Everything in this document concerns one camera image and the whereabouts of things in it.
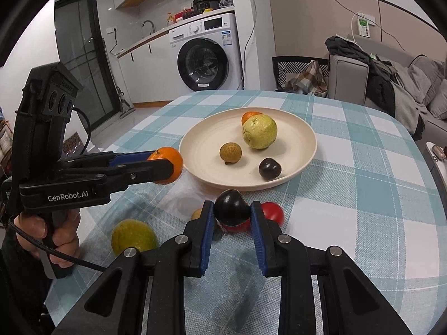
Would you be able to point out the grey sofa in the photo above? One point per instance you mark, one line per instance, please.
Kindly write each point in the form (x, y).
(349, 76)

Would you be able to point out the yellow guava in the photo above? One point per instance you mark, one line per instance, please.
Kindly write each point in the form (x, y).
(259, 132)

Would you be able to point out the dark clothes pile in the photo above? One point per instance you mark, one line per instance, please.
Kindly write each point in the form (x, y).
(377, 83)

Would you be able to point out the grey pillow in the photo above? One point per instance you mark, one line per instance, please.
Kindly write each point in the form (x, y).
(424, 76)
(440, 101)

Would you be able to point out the yellow-green guava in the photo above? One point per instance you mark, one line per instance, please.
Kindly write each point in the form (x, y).
(132, 237)

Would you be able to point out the white side table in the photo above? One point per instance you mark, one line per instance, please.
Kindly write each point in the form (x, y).
(434, 174)

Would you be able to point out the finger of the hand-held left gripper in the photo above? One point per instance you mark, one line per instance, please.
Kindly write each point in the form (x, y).
(131, 157)
(146, 174)

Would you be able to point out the person's left forearm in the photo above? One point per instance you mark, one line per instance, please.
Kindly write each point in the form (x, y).
(21, 286)

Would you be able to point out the patterned box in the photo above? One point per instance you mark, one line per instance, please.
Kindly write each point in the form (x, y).
(72, 144)

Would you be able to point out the white washing machine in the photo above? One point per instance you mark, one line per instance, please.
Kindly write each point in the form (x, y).
(206, 59)

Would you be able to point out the orange mandarin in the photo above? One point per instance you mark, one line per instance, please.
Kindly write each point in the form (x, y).
(249, 116)
(171, 157)

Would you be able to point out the metal faucet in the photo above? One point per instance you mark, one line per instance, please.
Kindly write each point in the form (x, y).
(150, 26)

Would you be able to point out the checked cloth basket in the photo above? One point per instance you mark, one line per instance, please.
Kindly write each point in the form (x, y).
(279, 73)

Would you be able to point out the plaid cloth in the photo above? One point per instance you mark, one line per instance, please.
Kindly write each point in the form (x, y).
(307, 78)

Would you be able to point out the grey garment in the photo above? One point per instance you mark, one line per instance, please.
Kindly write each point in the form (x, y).
(407, 108)

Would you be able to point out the brown longan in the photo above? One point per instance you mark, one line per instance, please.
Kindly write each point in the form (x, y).
(230, 152)
(196, 214)

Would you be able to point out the black framed glass door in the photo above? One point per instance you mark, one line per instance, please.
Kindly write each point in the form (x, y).
(83, 59)

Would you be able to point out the red cherry tomato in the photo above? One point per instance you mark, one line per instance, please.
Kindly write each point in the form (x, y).
(237, 228)
(274, 213)

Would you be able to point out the white kitchen counter cabinet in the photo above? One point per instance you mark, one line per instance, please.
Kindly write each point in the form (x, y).
(146, 73)

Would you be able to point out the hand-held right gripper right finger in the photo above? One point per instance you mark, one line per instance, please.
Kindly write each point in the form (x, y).
(260, 240)

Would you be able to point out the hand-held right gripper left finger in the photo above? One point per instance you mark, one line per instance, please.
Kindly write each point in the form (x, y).
(206, 237)

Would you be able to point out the yellow soap bottle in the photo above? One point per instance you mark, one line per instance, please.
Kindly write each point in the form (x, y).
(170, 19)

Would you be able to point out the white green wall device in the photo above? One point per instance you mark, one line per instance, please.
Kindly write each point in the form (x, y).
(364, 27)

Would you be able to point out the grey bag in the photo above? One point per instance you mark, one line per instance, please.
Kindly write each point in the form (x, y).
(226, 1)

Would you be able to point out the small metal object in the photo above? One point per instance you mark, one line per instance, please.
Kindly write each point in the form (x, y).
(438, 151)

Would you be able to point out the dark purple plum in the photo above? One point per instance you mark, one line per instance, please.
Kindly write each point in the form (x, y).
(230, 207)
(269, 169)

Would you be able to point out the black pressure cooker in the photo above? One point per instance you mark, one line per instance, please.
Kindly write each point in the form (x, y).
(206, 4)

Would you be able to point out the floor mop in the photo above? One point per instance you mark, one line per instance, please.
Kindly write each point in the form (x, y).
(125, 106)

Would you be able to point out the red box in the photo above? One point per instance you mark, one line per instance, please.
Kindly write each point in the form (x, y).
(183, 15)

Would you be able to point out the cream round plate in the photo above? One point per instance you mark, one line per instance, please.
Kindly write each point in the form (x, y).
(209, 146)

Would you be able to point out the person's left hand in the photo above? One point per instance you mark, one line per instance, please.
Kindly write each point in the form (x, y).
(31, 228)

